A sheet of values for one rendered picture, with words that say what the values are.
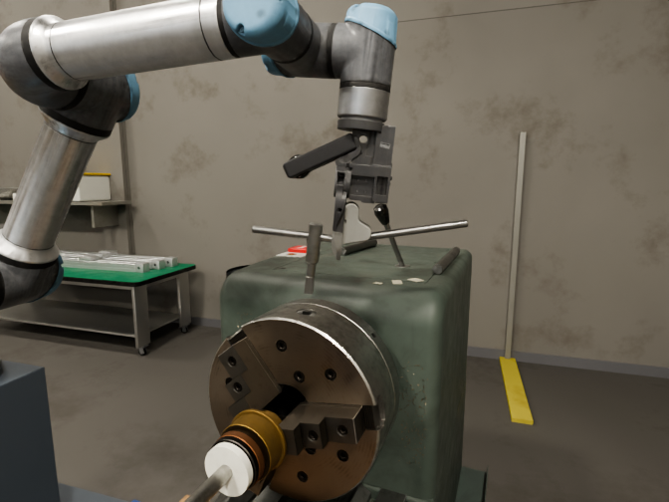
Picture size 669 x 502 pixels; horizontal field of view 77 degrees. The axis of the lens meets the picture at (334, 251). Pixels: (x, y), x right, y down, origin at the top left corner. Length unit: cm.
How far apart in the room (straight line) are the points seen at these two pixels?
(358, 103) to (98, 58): 35
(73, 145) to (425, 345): 71
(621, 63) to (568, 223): 116
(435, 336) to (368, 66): 45
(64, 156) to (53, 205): 10
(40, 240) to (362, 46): 69
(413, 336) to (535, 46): 318
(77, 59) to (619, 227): 355
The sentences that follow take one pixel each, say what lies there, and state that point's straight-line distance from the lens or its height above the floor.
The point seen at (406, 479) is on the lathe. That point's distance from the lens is 91.
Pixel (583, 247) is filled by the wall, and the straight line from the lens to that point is 372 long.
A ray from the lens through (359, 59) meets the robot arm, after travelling 64.
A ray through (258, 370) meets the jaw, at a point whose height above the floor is 115.
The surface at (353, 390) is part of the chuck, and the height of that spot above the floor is 114.
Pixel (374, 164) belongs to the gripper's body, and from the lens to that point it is 64.
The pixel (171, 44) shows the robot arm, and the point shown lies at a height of 161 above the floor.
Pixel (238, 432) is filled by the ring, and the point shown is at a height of 112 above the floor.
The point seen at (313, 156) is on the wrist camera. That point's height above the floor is 149.
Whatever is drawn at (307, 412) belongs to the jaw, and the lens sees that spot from 67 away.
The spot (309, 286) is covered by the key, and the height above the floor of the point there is 128.
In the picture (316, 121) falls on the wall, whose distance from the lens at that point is 384.
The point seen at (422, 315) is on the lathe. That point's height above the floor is 122.
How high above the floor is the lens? 145
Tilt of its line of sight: 9 degrees down
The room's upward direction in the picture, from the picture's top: straight up
